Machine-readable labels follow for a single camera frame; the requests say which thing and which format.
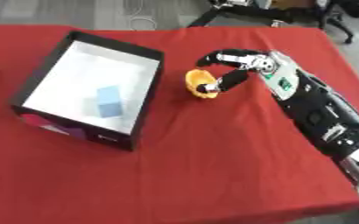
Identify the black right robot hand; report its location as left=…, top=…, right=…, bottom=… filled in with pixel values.
left=194, top=48, right=279, bottom=95

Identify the yellow toy fruit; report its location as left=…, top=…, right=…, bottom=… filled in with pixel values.
left=184, top=68, right=222, bottom=99

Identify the black box white inside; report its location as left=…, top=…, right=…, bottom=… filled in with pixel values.
left=9, top=30, right=167, bottom=152

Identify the black chair base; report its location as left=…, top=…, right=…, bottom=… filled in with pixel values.
left=317, top=0, right=359, bottom=46

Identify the light blue block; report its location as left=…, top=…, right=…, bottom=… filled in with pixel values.
left=95, top=85, right=124, bottom=118

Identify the white cable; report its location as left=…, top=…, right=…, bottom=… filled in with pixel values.
left=121, top=0, right=160, bottom=32

